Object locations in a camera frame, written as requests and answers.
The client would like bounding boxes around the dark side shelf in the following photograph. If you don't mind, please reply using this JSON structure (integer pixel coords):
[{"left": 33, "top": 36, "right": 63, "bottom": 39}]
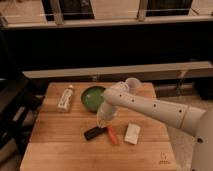
[{"left": 0, "top": 77, "right": 42, "bottom": 154}]

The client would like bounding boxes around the white plastic bottle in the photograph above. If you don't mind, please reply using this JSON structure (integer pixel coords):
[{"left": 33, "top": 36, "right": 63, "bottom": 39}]
[{"left": 57, "top": 85, "right": 74, "bottom": 112}]

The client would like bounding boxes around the white sponge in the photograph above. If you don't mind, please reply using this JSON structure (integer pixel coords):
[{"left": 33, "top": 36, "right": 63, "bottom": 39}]
[{"left": 125, "top": 123, "right": 140, "bottom": 145}]

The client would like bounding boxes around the black eraser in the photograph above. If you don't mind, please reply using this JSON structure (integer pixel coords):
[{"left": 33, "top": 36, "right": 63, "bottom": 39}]
[{"left": 84, "top": 126, "right": 107, "bottom": 141}]

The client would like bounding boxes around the green bowl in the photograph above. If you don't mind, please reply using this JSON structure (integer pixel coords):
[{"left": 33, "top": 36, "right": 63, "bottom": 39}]
[{"left": 81, "top": 86, "right": 105, "bottom": 113}]

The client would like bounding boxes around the wooden cutting board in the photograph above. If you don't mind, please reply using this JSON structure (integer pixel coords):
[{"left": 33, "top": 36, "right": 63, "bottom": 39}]
[{"left": 20, "top": 83, "right": 177, "bottom": 171}]

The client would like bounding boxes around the orange carrot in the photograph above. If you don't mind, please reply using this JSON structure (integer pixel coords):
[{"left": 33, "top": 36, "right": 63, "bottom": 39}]
[{"left": 107, "top": 125, "right": 119, "bottom": 145}]

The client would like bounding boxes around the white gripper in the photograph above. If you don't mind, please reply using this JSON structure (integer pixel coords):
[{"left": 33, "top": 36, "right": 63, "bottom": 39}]
[{"left": 97, "top": 112, "right": 116, "bottom": 128}]

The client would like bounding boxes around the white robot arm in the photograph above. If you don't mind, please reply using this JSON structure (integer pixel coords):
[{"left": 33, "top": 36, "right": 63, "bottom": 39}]
[{"left": 97, "top": 82, "right": 213, "bottom": 171}]

